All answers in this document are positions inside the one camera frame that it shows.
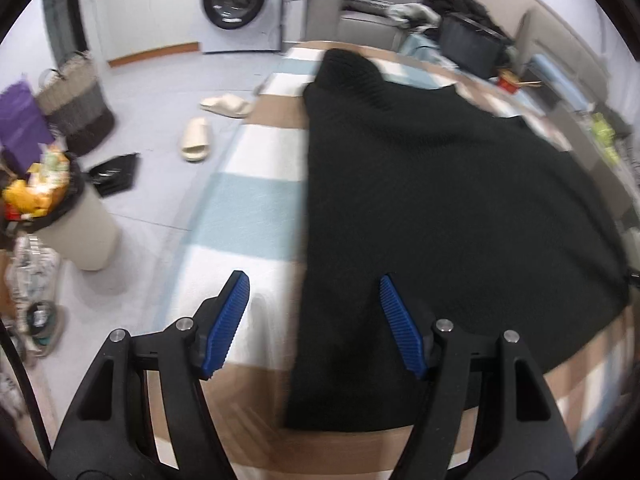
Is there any woven laundry basket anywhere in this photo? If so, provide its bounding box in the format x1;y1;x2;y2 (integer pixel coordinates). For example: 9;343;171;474
36;51;116;157

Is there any black cooking appliance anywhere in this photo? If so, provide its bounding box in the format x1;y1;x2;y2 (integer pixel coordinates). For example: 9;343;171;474
440;12;506;80

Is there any white base cabinet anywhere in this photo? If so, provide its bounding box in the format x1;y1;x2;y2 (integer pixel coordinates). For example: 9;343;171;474
82;0;203;68

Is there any green toy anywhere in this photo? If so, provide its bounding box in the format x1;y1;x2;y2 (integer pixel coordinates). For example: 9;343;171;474
591;112;621;161

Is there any black knit sweater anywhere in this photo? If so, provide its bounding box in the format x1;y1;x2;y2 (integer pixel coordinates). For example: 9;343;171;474
282;49;632;433

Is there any white sneaker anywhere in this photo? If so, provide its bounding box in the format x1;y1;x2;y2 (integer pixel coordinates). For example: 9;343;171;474
22;300;67;357
12;237;62;303

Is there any grey sofa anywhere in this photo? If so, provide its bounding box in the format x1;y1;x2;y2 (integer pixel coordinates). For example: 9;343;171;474
305;0;416;53

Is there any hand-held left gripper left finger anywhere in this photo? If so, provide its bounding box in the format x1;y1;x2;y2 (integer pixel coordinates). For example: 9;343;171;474
49;270;251;480

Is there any checkered tablecloth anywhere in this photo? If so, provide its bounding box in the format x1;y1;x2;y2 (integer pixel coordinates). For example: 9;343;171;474
150;40;636;480

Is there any beige trash bin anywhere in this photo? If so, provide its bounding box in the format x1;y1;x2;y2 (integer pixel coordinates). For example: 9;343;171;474
2;145;121;272

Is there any white grey jacket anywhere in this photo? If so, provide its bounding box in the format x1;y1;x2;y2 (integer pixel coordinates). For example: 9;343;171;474
390;2;436;23

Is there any black clothes pile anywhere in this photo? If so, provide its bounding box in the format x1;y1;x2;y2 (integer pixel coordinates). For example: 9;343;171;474
422;0;511;36

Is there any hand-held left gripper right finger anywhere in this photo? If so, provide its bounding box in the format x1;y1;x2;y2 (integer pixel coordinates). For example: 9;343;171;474
379;274;577;480

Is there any dark glass door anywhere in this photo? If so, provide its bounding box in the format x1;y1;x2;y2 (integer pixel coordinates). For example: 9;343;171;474
40;0;88;61

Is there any blue pillow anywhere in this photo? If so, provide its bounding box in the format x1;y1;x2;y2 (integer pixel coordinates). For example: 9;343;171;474
532;55;586;111

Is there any beige slipper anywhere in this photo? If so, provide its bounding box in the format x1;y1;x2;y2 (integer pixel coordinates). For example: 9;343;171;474
180;117;215;163
200;94;253;119

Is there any grey daybed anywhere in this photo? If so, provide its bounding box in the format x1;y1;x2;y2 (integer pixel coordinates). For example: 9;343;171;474
515;7;621;111

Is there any purple bag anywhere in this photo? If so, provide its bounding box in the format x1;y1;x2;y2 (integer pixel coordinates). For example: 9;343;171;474
0;80;56;173

